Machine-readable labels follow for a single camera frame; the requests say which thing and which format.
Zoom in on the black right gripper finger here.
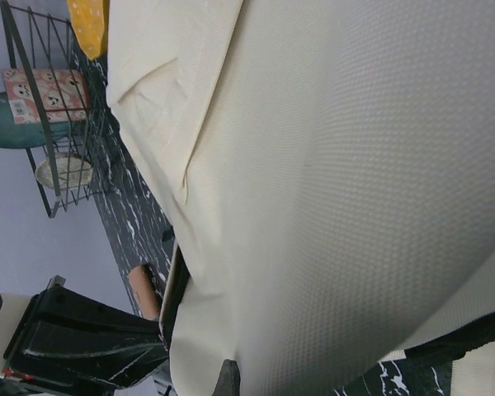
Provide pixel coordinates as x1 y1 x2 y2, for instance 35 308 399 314
214 359 241 396

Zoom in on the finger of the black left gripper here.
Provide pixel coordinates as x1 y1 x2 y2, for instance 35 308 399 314
3 319 167 389
24 286 159 342

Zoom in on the salmon leather wallet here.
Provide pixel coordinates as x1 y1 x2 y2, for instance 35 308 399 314
128 265 160 321

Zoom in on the cream canvas backpack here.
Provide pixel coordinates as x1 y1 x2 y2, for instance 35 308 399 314
106 1 495 395

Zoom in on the speckled beige plate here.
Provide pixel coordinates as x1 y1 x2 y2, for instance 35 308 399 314
35 153 94 190

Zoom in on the dark teal plate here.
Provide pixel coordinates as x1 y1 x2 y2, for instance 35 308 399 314
0 91 71 150

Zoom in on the pink ghost pattern mug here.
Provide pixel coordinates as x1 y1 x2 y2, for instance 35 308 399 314
1 68 89 124

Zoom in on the yellow polka dot plate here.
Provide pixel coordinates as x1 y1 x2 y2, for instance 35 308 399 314
67 0 110 60

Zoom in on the grey wire dish rack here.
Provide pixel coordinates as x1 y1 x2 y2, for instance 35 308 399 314
0 1 107 218

